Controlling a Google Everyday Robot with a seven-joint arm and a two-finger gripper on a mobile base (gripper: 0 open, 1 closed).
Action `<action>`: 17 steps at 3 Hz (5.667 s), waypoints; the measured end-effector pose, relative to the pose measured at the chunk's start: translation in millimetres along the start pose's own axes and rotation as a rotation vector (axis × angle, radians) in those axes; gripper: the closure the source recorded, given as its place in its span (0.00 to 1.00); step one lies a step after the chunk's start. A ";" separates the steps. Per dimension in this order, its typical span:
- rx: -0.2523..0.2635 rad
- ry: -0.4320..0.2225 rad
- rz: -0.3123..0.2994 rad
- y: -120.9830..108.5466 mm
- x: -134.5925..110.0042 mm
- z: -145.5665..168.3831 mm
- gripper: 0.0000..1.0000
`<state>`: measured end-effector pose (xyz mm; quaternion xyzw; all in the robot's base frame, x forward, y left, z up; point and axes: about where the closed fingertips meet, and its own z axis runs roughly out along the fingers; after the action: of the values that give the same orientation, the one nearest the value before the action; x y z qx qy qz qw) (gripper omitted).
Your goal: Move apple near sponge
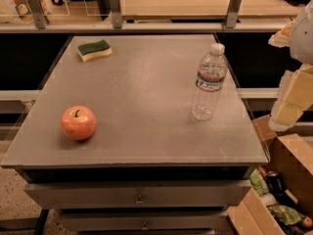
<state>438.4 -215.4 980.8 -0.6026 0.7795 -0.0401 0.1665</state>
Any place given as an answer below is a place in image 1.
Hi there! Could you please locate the right metal bracket post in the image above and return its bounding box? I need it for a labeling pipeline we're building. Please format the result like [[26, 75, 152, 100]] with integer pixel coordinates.
[[224, 0, 242, 28]]

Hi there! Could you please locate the lower drawer with knob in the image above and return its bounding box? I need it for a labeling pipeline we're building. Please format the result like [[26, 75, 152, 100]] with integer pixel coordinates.
[[60, 211, 227, 232]]

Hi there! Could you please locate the black drink can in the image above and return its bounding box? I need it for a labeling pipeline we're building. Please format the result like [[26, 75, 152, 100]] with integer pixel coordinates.
[[267, 171, 284, 194]]

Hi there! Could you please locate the cardboard box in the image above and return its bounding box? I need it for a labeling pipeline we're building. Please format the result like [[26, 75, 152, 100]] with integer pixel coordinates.
[[228, 116, 313, 235]]

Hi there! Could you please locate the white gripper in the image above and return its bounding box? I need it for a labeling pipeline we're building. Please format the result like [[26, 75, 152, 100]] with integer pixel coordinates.
[[268, 0, 313, 132]]

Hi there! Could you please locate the metal bracket post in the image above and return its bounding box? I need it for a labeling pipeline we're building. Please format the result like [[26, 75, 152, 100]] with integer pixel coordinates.
[[110, 0, 123, 28], [224, 0, 242, 28], [27, 0, 47, 29]]

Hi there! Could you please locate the upper drawer with knob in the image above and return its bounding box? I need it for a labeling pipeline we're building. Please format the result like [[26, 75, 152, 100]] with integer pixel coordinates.
[[24, 180, 250, 210]]

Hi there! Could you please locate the green patterned snack bag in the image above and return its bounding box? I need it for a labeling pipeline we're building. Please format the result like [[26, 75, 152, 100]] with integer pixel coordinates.
[[268, 205, 305, 225]]

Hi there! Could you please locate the clear plastic water bottle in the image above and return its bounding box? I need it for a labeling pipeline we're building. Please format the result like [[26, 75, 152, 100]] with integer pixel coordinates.
[[192, 43, 228, 120]]

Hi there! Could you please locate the middle metal bracket post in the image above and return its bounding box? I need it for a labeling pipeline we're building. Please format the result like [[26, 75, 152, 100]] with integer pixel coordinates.
[[110, 0, 123, 28]]

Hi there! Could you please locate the orange labelled package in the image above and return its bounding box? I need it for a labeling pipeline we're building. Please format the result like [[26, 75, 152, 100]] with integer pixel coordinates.
[[0, 0, 51, 24]]

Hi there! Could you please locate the drawer with knob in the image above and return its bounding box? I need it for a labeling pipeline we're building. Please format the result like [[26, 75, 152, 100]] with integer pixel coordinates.
[[60, 211, 227, 232], [24, 180, 250, 210]]

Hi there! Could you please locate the left metal bracket post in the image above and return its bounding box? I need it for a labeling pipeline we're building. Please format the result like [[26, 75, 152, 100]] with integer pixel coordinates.
[[27, 0, 47, 29]]

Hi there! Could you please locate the red apple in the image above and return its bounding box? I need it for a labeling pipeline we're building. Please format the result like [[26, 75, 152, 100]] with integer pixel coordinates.
[[61, 106, 97, 141]]

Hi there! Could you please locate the green and yellow sponge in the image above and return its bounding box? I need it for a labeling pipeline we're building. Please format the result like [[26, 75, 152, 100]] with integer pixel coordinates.
[[77, 39, 112, 62]]

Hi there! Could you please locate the small orange fruit in box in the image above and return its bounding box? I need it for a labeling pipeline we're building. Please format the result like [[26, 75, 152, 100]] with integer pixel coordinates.
[[300, 216, 313, 228]]

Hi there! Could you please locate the grey drawer cabinet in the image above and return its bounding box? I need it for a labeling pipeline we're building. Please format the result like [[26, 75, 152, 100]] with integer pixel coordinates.
[[2, 35, 266, 235]]

